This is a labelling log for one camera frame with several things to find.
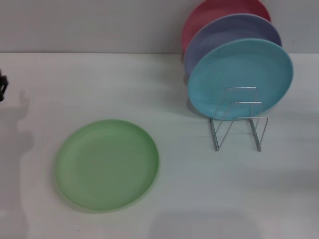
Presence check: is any metal wire plate rack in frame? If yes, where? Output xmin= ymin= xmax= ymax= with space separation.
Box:
xmin=209 ymin=86 xmax=269 ymax=152

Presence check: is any purple plastic plate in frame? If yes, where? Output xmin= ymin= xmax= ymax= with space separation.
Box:
xmin=183 ymin=13 xmax=283 ymax=75

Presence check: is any red plastic plate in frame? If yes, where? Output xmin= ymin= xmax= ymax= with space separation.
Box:
xmin=181 ymin=0 xmax=272 ymax=54

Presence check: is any light blue plastic plate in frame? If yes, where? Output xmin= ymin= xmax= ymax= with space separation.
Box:
xmin=187 ymin=38 xmax=294 ymax=121

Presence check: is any green plastic plate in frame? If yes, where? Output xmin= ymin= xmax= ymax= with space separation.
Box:
xmin=54 ymin=119 xmax=160 ymax=214

